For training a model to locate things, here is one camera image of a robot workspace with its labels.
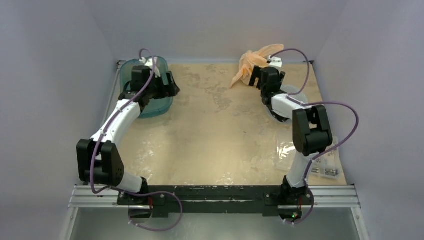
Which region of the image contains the orange plastic bag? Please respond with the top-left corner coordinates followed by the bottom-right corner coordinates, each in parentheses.
top-left (229, 44), bottom-right (285, 89)

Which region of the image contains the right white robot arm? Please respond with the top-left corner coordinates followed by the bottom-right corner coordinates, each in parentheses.
top-left (249, 66), bottom-right (333, 204)

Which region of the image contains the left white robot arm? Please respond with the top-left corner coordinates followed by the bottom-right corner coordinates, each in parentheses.
top-left (76, 65), bottom-right (180, 205)

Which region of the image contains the teal plastic container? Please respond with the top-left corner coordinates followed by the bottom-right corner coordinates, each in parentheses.
top-left (119, 56), bottom-right (174, 119)

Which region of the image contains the white filament spool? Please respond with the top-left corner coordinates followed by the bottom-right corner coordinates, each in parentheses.
top-left (267, 85), bottom-right (309, 122)

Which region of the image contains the clear screw box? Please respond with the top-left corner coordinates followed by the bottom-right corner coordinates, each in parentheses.
top-left (310, 148), bottom-right (342, 180)

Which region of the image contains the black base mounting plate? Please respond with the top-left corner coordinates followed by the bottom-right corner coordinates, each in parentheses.
top-left (117, 185), bottom-right (314, 219)

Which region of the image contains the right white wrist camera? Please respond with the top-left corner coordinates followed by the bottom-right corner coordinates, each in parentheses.
top-left (267, 55), bottom-right (283, 69)

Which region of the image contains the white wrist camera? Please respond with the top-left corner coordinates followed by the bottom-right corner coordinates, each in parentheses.
top-left (138, 56), bottom-right (157, 68)
top-left (267, 55), bottom-right (283, 69)

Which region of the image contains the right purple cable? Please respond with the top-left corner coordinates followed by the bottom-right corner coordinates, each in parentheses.
top-left (269, 48), bottom-right (361, 226)

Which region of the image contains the purple cable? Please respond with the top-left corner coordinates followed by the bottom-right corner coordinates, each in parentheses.
top-left (90, 48), bottom-right (184, 233)
top-left (269, 48), bottom-right (361, 226)

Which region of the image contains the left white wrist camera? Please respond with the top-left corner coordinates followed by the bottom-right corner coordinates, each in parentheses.
top-left (138, 56), bottom-right (157, 68)

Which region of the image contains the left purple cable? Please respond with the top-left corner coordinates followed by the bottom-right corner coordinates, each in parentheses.
top-left (90, 48), bottom-right (184, 233)

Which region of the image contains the aluminium frame rail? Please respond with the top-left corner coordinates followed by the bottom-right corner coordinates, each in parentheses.
top-left (68, 185), bottom-right (361, 209)

